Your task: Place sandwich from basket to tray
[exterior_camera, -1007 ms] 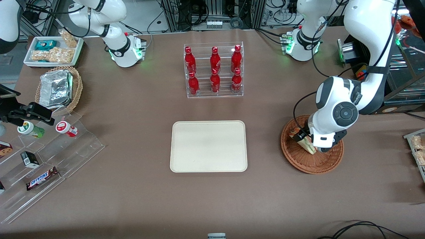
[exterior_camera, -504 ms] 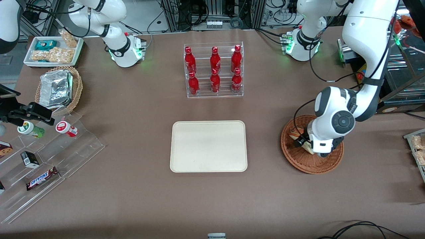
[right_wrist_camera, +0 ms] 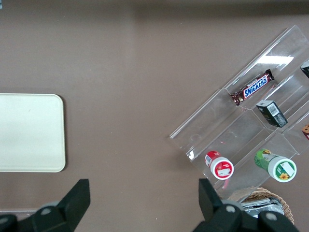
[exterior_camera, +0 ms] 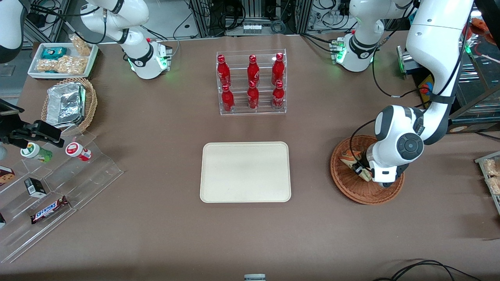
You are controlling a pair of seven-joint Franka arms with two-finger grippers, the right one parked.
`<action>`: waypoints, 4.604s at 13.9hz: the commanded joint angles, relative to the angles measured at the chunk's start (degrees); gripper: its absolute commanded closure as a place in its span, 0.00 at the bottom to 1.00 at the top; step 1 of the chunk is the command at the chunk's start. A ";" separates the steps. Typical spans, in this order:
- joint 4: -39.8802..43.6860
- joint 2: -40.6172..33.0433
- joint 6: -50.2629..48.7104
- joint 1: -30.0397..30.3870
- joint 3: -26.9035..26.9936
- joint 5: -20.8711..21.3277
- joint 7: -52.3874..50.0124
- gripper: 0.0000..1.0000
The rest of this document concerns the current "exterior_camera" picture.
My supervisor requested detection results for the clear acrylic stepped shelf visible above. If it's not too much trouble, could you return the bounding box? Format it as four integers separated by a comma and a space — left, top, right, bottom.
0, 130, 125, 264

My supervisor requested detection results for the white snack tray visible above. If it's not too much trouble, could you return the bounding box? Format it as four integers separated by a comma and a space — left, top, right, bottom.
27, 42, 99, 80

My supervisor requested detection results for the white tray with grey rim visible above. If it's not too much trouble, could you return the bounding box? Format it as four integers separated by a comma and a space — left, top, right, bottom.
474, 151, 500, 215

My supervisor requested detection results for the red white-capped cup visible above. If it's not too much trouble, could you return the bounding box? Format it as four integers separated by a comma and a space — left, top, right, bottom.
65, 142, 93, 162

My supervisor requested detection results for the aluminium foil container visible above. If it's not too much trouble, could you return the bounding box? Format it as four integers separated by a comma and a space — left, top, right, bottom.
46, 82, 87, 129

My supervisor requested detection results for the cream rectangular serving tray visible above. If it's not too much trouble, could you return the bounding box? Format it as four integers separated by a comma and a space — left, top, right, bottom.
200, 141, 292, 203

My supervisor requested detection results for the clear acrylic bottle rack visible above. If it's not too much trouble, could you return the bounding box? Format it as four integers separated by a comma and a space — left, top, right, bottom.
216, 49, 287, 116

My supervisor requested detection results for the large clear peanut bag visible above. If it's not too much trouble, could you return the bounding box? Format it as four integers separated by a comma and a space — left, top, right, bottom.
36, 55, 89, 76

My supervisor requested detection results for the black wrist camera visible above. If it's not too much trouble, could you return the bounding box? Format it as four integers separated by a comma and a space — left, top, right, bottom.
352, 163, 371, 178

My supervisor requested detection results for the teal snack packet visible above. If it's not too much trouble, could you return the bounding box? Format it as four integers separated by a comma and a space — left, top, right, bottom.
41, 47, 68, 60

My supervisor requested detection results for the round brown wicker basket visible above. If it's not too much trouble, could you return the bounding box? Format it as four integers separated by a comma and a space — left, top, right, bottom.
330, 135, 405, 205

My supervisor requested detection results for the small black box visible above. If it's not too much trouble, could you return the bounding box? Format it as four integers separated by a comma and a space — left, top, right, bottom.
24, 177, 48, 198

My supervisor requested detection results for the black machine with yellow panel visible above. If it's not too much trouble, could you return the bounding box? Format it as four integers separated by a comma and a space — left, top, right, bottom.
396, 18, 500, 135

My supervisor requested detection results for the triangle sandwich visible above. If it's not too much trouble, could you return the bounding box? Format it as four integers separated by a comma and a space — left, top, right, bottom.
338, 150, 372, 182

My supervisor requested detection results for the small clear peanut bag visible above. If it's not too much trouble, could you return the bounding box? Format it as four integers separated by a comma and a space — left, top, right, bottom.
69, 34, 93, 57

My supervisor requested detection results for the cookie box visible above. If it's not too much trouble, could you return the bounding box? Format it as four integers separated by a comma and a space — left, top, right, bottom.
0, 165, 16, 187

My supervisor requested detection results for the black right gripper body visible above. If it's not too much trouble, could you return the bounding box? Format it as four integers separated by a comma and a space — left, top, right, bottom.
0, 100, 35, 147

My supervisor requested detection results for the black base cable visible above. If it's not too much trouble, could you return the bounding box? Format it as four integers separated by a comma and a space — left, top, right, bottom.
300, 33, 337, 53

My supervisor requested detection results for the oval light wicker basket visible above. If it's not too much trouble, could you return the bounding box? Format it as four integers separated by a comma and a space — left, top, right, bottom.
41, 77, 98, 135

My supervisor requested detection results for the black floor cable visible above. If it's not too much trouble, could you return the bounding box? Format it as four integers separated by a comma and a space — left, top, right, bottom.
372, 259, 483, 281

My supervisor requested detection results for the red cola bottle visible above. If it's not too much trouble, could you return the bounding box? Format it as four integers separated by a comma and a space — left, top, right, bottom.
221, 84, 235, 113
271, 53, 285, 85
217, 55, 231, 88
247, 55, 260, 85
247, 80, 260, 110
272, 80, 285, 110

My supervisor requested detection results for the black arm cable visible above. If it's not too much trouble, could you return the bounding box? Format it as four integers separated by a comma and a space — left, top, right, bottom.
349, 23, 469, 166

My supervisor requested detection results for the Snickers chocolate bar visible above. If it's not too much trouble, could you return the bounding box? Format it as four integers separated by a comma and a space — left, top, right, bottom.
30, 196, 70, 225

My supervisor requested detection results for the green white-capped cup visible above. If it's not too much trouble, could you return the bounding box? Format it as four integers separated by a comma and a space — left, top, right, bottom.
20, 142, 53, 164

